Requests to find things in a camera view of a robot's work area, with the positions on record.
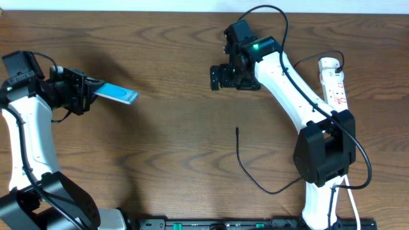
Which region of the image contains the white power strip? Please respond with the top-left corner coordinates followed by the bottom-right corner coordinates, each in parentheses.
top-left (318, 57), bottom-right (348, 112)

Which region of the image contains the blue Galaxy smartphone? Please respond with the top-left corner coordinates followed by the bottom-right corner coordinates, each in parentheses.
top-left (94, 83), bottom-right (139, 105)

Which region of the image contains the white charger adapter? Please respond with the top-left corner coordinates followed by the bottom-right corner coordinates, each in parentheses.
top-left (320, 68), bottom-right (344, 85)

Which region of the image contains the black charger cable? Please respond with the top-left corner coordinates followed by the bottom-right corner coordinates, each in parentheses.
top-left (235, 50), bottom-right (345, 195)

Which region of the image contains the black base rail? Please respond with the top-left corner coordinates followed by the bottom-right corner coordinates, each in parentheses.
top-left (137, 218), bottom-right (377, 230)

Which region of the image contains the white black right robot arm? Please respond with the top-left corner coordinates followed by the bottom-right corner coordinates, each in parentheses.
top-left (210, 19), bottom-right (356, 229)

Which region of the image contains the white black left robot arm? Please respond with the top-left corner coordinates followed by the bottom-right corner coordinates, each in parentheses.
top-left (1, 51), bottom-right (138, 229)

